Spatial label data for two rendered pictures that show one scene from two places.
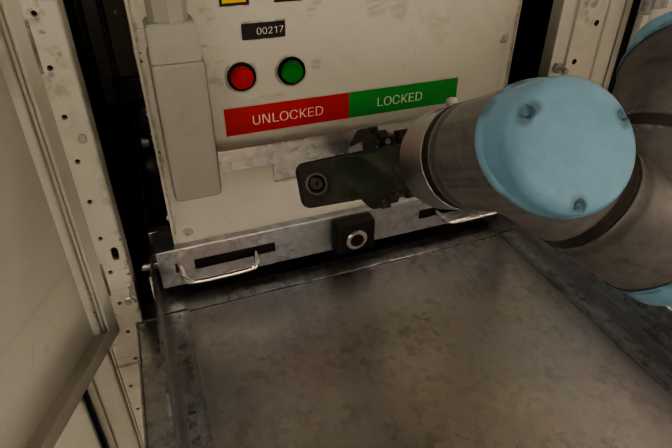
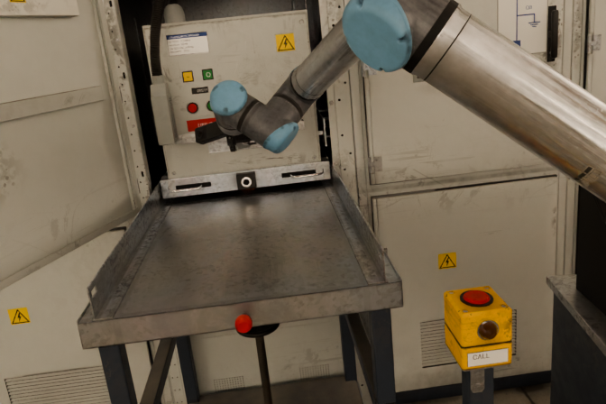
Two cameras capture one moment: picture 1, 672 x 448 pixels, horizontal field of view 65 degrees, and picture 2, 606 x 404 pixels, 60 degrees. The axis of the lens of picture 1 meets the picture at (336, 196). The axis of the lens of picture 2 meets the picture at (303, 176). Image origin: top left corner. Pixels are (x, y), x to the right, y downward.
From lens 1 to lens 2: 108 cm
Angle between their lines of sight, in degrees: 23
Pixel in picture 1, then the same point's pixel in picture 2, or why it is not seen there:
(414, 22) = (262, 86)
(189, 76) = (161, 99)
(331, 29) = not seen: hidden behind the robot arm
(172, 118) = (157, 114)
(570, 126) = (225, 91)
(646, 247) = (255, 125)
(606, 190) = (234, 106)
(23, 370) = (103, 202)
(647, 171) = (256, 105)
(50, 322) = (115, 192)
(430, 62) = not seen: hidden behind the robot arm
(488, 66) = not seen: hidden behind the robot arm
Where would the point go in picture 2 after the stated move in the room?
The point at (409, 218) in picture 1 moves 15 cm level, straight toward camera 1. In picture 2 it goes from (276, 177) to (252, 191)
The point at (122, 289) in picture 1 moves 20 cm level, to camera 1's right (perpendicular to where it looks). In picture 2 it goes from (144, 191) to (203, 190)
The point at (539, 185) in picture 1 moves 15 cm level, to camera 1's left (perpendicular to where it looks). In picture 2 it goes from (215, 105) to (159, 108)
